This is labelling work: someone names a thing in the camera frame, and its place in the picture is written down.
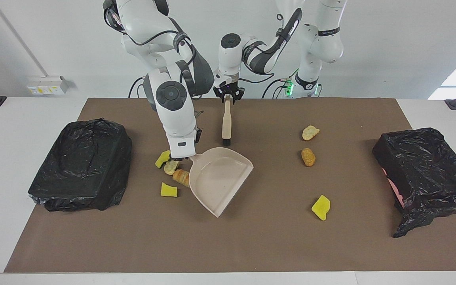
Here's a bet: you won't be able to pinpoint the beige hand brush black bristles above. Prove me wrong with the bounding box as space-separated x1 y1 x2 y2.
222 99 232 146

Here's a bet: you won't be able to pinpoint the black right base cable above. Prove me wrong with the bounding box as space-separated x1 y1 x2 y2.
128 76 147 98

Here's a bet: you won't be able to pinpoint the orange striped croissant piece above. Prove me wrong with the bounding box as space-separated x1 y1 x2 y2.
173 169 191 188

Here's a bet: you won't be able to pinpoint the black bag-covered bin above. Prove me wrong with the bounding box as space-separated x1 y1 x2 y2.
28 118 133 212

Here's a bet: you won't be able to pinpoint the yellow sponge block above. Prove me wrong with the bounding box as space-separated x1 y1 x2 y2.
155 150 172 169

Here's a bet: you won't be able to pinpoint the brown bread nugget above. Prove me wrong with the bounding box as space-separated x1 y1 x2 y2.
301 148 316 167

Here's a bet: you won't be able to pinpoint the yellow sponge wedge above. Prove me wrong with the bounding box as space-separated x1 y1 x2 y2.
312 195 331 221

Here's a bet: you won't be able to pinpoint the pale bread piece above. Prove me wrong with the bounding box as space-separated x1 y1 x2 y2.
163 160 180 176

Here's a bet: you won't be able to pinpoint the thin yellow sponge piece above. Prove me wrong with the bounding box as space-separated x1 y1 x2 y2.
160 182 178 198

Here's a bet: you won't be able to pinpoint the beige plastic dustpan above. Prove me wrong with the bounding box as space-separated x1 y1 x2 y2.
188 147 254 218

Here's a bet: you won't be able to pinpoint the black base cable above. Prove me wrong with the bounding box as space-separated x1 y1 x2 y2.
262 69 300 98
128 76 147 98

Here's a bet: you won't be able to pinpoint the brown table mat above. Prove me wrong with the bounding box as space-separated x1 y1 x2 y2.
4 98 456 273

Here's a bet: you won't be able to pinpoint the black bag bin pink rim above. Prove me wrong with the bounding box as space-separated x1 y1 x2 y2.
372 127 456 238

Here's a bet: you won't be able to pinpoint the black left base cable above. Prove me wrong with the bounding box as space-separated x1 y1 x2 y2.
262 69 300 98

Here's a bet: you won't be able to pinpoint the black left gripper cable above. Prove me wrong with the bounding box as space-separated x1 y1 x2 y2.
238 12 288 84

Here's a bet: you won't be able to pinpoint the white wall socket box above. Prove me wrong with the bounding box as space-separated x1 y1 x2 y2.
27 76 70 95

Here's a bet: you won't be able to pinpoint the pale yellow bread chunk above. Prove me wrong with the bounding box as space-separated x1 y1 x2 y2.
302 125 320 141

